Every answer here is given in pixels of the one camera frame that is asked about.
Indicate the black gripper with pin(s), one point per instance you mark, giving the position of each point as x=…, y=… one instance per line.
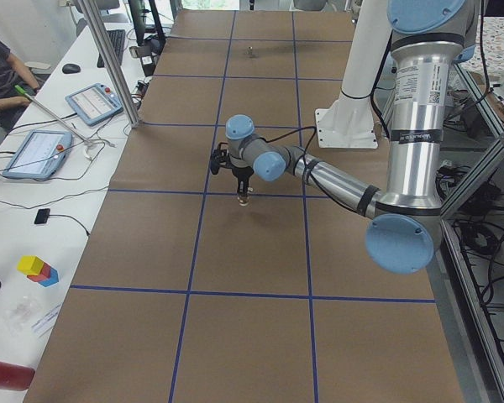
x=241, y=172

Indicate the white brass PPR valve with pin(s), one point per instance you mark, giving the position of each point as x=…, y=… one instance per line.
x=243, y=200

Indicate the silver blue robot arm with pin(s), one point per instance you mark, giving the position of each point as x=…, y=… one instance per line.
x=424, y=38

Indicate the brown paper table mat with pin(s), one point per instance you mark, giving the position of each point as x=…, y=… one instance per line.
x=182, y=295

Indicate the far blue teach pendant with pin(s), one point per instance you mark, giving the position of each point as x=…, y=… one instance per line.
x=94, y=103

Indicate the blue teach pendant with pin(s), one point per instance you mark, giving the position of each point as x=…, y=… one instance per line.
x=94, y=103
x=39, y=156

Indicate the black keyboard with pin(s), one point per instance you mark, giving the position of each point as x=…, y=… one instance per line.
x=117, y=38

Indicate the near blue teach pendant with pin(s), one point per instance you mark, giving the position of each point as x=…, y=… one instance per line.
x=39, y=156

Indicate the small black puck device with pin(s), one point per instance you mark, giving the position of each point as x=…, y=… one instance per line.
x=42, y=216

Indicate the black computer mouse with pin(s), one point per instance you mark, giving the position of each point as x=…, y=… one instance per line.
x=71, y=68

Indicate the blue wooden block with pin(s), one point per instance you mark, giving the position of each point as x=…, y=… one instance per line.
x=51, y=279

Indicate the red wooden block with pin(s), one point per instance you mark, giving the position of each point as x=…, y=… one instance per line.
x=40, y=274

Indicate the yellow wooden block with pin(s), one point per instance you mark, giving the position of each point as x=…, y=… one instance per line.
x=30, y=265

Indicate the metal rod green tip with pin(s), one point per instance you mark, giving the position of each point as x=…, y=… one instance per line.
x=88, y=141

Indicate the clear plastic bag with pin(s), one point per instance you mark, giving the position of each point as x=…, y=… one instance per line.
x=21, y=313

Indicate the red cylinder bottle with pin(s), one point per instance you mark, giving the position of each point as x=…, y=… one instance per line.
x=15, y=377

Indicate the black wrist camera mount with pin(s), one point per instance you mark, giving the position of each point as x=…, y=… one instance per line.
x=220, y=159

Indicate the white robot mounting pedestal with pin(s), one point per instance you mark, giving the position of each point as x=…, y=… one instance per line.
x=349, y=122

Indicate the aluminium frame post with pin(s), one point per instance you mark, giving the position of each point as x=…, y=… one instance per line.
x=102, y=41

